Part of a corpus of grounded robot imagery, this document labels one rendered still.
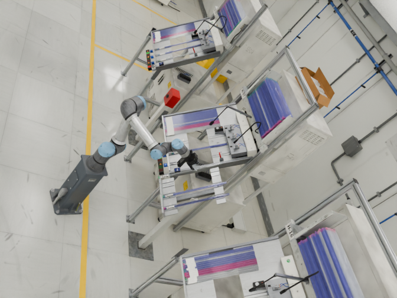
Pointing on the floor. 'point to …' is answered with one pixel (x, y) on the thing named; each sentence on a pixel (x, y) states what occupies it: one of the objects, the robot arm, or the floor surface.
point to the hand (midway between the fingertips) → (195, 169)
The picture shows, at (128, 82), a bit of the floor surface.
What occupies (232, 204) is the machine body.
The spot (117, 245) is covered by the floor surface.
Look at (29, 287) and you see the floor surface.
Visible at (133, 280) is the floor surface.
